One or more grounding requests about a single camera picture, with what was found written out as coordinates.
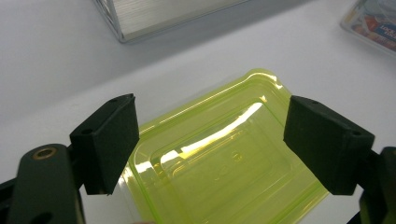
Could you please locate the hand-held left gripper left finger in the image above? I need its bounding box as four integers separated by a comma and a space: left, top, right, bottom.
69, 92, 140, 196

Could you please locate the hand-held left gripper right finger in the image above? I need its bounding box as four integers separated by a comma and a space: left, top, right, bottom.
282, 94, 376, 196

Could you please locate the green translucent plastic lid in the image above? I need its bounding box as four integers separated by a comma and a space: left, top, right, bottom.
120, 68, 331, 224

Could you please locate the clear plastic container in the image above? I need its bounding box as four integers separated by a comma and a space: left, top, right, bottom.
92, 0, 250, 44

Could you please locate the colourful printed packet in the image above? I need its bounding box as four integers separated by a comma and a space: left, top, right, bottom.
339, 0, 396, 57

